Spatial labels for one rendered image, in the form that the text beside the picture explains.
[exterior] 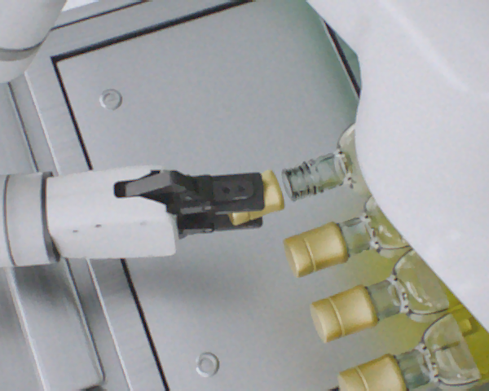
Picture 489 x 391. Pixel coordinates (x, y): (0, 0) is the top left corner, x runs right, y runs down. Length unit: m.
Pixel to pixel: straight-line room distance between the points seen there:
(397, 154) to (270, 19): 0.61
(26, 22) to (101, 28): 0.41
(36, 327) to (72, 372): 0.05
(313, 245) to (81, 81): 0.34
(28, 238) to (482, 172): 0.44
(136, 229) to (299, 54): 0.33
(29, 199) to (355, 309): 0.27
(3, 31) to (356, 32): 0.27
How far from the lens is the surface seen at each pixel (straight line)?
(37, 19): 0.65
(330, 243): 0.81
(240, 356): 0.93
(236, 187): 0.80
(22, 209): 0.80
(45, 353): 0.94
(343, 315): 0.79
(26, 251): 0.81
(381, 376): 0.79
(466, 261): 0.50
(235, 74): 1.03
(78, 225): 0.79
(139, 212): 0.78
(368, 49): 0.44
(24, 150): 1.01
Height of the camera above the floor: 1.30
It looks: 8 degrees down
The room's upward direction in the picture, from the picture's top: 109 degrees counter-clockwise
